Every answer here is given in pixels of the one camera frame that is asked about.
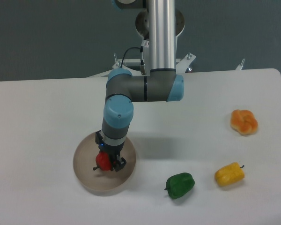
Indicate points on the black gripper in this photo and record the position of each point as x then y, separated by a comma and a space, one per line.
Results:
113, 148

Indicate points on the red toy bell pepper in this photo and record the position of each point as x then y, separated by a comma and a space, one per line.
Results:
103, 162

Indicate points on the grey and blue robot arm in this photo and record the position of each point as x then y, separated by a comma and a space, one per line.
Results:
123, 89

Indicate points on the beige round plate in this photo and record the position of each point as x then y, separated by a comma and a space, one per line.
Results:
98, 182

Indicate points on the green toy bell pepper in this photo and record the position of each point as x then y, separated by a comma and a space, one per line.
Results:
179, 184

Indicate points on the yellow toy bell pepper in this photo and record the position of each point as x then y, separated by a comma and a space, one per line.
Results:
229, 174

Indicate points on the orange knotted bread roll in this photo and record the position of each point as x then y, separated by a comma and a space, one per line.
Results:
244, 122

